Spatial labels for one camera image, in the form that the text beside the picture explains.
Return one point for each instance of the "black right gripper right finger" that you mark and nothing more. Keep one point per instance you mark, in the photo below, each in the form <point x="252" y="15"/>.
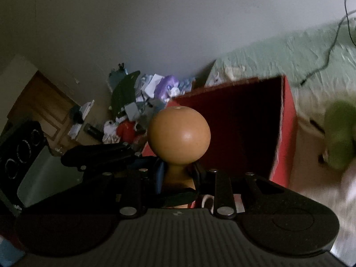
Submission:
<point x="250" y="192"/>

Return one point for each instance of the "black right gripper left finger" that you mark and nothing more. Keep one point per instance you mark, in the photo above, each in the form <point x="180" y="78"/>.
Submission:
<point x="110" y="170"/>

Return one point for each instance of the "orange wooden ball toy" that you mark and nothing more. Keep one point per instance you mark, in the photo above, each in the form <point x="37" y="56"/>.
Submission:
<point x="179" y="136"/>

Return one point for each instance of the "red round toy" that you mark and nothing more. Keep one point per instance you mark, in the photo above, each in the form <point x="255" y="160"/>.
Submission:
<point x="126" y="131"/>

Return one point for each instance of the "red cardboard box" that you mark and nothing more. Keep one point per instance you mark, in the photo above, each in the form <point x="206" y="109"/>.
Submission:
<point x="253" y="127"/>

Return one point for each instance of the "dark green leaf fan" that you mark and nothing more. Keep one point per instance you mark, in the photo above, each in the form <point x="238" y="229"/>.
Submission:
<point x="124" y="92"/>

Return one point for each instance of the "purple plastic bag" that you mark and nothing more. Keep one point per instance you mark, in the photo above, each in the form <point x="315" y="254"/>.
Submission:
<point x="167" y="88"/>

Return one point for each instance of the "wooden cabinet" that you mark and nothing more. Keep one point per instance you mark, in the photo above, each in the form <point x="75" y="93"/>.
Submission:
<point x="45" y="103"/>

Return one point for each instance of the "blue checkered cloth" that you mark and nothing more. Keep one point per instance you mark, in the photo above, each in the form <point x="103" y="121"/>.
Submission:
<point x="186" y="85"/>

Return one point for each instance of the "green plush toy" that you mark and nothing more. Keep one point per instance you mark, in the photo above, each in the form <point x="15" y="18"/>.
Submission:
<point x="339" y="122"/>

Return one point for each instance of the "light green bed sheet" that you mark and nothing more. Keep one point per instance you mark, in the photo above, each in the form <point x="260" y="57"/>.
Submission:
<point x="320" y="66"/>

